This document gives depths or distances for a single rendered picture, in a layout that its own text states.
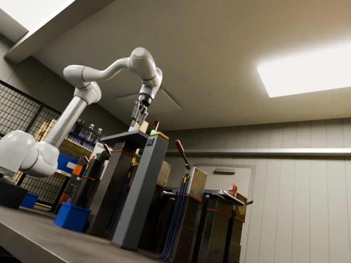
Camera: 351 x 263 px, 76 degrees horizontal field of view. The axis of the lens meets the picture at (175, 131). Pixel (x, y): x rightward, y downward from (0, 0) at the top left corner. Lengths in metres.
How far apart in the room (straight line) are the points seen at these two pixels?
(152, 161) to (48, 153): 0.85
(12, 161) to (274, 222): 3.19
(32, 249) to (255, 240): 3.34
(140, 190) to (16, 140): 0.83
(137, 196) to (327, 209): 3.03
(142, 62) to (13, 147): 0.82
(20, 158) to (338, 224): 3.38
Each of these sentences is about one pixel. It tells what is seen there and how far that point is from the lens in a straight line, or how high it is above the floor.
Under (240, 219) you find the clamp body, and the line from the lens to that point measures 1.23.
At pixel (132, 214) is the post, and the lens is 0.88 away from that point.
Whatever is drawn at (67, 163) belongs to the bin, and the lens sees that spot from 2.19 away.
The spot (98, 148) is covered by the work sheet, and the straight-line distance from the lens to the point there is 2.50.
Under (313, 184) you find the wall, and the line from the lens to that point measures 3.72.
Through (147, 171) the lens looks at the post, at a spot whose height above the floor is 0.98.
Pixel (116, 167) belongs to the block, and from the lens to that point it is 1.11.
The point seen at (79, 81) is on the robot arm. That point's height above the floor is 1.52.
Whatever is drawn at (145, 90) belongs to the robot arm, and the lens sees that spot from 1.30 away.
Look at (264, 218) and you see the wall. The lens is 3.70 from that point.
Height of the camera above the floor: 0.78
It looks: 25 degrees up
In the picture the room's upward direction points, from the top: 17 degrees clockwise
